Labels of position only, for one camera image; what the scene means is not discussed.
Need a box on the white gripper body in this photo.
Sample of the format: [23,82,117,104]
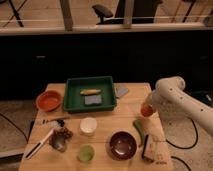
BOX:
[144,91,159,112]

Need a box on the red orange apple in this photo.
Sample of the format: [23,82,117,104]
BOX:
[141,104,154,117]

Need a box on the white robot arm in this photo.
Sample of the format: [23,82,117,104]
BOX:
[141,76,213,137]

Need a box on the white paper cup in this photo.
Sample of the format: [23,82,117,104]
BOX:
[79,117,97,136]

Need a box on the green cup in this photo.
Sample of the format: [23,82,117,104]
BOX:
[78,145,95,162]

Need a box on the metal measuring cup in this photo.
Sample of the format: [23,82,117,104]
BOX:
[49,134,66,152]

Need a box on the green cucumber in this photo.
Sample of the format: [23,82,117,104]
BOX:
[133,120,145,145]

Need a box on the grey cloth pad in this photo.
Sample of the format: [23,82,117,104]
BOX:
[116,86,129,98]

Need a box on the scrubbing brush with black edge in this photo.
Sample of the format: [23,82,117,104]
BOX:
[141,134,157,163]

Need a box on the dark purple bowl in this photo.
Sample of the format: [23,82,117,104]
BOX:
[109,131,137,160]

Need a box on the blue grey sponge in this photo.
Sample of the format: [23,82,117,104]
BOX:
[84,95,102,105]

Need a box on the yellow corn cob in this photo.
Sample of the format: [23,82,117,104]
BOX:
[80,89,101,96]

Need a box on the green plastic tray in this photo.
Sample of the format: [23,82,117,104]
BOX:
[63,76,117,113]

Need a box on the black office chair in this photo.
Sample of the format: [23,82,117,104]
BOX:
[92,0,163,25]

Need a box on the brown pine cone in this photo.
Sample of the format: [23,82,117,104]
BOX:
[55,127,73,139]

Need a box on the metal fork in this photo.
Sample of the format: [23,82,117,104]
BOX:
[35,116,70,125]

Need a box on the orange bowl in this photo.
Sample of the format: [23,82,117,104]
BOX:
[36,90,62,112]

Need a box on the black floor cable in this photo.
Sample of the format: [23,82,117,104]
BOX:
[165,118,200,150]

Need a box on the black handled knife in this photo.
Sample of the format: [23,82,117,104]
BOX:
[25,129,54,159]

